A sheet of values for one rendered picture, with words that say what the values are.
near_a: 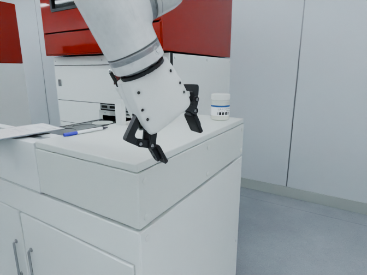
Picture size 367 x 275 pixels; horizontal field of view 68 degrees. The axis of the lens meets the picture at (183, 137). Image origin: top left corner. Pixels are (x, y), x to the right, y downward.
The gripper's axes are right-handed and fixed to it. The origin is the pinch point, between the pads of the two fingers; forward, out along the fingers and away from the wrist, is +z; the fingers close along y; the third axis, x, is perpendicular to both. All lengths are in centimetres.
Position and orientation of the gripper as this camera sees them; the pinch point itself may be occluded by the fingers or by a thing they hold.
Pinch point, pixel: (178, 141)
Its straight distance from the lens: 50.5
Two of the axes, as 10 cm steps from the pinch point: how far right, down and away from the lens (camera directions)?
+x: 6.1, 2.1, -7.7
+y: -7.0, 5.9, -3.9
